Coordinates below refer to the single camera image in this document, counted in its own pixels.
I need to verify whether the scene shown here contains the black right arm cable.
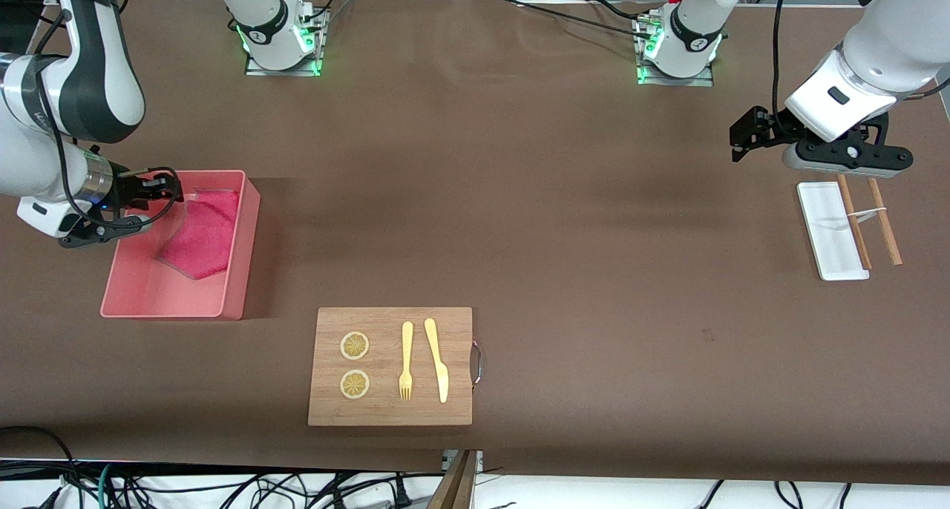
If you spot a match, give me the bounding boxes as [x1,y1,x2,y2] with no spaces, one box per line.
[30,4,184,231]

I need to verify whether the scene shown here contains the black cable loop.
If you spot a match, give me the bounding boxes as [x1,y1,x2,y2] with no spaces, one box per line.
[0,425,79,495]

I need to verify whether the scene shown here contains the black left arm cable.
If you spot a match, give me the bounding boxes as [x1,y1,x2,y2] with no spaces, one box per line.
[770,0,793,118]

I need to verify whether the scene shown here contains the wooden stand leg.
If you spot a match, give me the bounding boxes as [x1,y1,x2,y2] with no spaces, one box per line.
[427,450,477,509]

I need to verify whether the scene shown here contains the white rectangular tray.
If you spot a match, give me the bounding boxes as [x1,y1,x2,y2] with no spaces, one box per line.
[796,182,871,281]

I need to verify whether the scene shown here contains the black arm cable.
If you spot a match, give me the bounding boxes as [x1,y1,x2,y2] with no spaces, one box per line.
[770,0,793,118]
[30,4,184,231]

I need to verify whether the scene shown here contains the small metal bracket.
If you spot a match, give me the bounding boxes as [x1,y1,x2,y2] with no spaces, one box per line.
[442,450,485,473]

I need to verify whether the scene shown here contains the pink plastic bin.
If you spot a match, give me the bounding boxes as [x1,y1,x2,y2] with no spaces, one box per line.
[100,170,261,321]

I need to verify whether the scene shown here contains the wooden cutting board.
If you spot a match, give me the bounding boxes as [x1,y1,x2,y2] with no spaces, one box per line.
[308,307,474,427]

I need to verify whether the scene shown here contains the black cable on table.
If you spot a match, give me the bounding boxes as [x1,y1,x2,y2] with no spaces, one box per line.
[499,0,655,39]

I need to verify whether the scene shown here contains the yellow plastic knife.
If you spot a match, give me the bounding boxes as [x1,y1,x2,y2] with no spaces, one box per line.
[424,318,450,404]

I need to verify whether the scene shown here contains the red cloth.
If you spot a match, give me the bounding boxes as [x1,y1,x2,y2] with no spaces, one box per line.
[156,189,240,280]

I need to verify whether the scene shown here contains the yellow plastic fork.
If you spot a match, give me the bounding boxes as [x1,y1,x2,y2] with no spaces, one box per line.
[399,321,414,401]

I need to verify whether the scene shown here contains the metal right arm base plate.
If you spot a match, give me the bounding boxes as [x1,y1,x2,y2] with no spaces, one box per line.
[245,4,324,77]

